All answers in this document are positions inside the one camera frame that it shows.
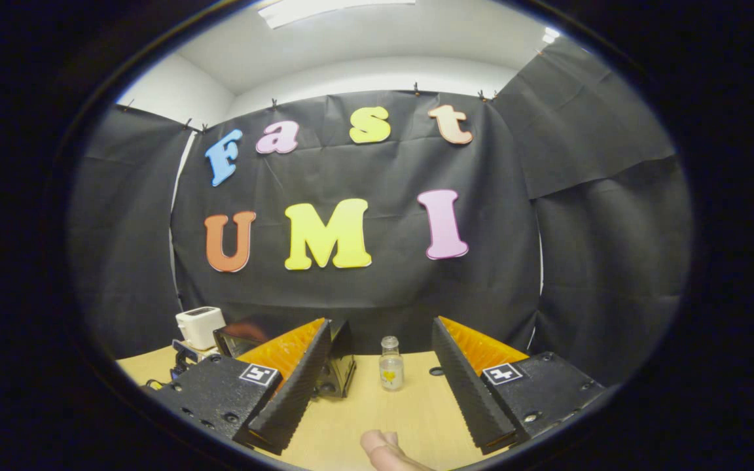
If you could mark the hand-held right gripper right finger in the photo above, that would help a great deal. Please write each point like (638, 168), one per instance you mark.
(465, 386)

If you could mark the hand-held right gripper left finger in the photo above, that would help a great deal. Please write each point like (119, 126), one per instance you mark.
(295, 386)

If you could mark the black electric oven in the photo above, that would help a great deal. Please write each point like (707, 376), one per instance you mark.
(341, 366)

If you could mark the white toaster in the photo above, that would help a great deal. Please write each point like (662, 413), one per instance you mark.
(199, 326)

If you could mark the clear glass bottle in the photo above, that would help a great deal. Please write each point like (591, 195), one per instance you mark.
(391, 369)

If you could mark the black backdrop cloth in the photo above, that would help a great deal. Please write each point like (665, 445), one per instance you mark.
(383, 170)

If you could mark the row of black cloth clips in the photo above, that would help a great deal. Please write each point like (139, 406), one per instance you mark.
(416, 88)

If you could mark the small ceiling light panel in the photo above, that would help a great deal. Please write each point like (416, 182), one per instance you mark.
(551, 35)

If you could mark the large ceiling light panel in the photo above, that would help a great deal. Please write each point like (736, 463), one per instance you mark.
(331, 10)

